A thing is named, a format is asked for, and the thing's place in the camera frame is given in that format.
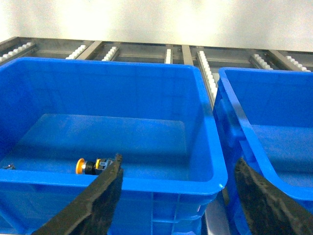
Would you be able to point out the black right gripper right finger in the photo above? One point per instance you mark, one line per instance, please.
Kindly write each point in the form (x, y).
(268, 210)

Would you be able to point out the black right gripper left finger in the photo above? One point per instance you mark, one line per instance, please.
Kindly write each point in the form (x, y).
(91, 212)

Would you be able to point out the yellow push button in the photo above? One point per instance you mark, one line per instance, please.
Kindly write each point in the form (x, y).
(92, 168)

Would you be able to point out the red push button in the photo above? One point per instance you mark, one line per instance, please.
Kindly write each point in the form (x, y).
(9, 167)

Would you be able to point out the blue plastic bin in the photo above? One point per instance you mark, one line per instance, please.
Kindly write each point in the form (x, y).
(266, 118)
(158, 117)

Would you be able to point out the metal roller rack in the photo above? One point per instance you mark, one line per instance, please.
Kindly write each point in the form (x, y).
(207, 59)

